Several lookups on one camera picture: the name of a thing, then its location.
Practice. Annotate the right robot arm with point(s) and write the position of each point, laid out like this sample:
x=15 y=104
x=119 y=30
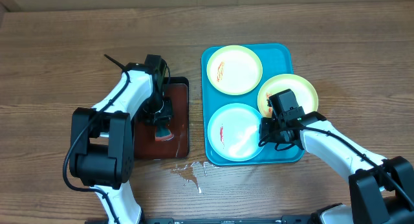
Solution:
x=381 y=189

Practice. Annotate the teal plastic tray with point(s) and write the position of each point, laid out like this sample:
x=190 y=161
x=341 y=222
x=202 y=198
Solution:
x=275 y=59

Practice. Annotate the black tray with red water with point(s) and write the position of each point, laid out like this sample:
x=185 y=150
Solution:
x=145 y=146

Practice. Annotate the yellow plate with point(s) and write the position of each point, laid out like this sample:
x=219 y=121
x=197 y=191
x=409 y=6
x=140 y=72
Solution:
x=304 y=91
x=234 y=70

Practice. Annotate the yellow plate top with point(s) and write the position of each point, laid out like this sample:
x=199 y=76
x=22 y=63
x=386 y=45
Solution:
x=234 y=70

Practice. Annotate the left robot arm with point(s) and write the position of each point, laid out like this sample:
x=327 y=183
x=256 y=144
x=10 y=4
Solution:
x=101 y=156

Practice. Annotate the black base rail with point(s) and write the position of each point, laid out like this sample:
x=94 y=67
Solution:
x=286 y=219

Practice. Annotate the light blue plate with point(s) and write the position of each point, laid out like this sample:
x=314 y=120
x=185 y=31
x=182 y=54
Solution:
x=233 y=132

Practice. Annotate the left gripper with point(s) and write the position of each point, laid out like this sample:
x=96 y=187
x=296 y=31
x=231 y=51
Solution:
x=141 y=116

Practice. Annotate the wet sponge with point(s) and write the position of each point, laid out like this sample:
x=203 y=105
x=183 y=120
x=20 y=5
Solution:
x=163 y=133

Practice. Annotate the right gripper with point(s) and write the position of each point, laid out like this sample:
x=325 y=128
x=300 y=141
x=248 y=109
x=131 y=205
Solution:
x=270 y=130

